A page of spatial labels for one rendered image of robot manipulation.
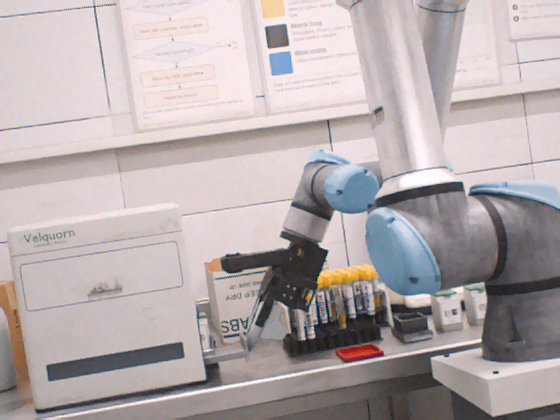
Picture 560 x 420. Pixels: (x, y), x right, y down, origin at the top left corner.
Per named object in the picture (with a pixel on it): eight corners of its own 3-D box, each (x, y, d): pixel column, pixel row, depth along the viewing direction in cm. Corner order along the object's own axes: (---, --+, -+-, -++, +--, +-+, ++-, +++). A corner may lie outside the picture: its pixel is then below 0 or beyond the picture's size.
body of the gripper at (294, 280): (306, 316, 135) (332, 249, 136) (259, 299, 134) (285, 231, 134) (298, 310, 143) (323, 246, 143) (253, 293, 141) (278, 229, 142)
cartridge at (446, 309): (442, 332, 145) (437, 295, 145) (433, 327, 150) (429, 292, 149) (463, 328, 146) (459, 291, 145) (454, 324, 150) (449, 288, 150)
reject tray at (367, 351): (344, 362, 133) (344, 358, 133) (335, 354, 140) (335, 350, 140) (384, 355, 134) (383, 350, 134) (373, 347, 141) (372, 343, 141)
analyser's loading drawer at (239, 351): (126, 384, 131) (121, 353, 131) (128, 375, 138) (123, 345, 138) (250, 362, 135) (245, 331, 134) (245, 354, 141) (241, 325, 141)
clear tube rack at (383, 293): (289, 344, 153) (284, 307, 153) (281, 335, 163) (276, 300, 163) (393, 326, 156) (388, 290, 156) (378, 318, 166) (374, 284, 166)
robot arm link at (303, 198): (323, 146, 133) (305, 145, 141) (299, 207, 133) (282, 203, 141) (363, 163, 136) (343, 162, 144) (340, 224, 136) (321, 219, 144)
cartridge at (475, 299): (476, 325, 146) (471, 289, 146) (466, 321, 151) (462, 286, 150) (497, 322, 147) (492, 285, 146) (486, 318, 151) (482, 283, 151)
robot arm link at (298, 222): (293, 206, 134) (285, 206, 142) (283, 232, 134) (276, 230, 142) (334, 222, 136) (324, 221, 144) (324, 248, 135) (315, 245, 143)
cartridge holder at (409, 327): (404, 343, 140) (401, 323, 140) (391, 334, 149) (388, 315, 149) (434, 338, 141) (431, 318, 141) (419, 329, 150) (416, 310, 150)
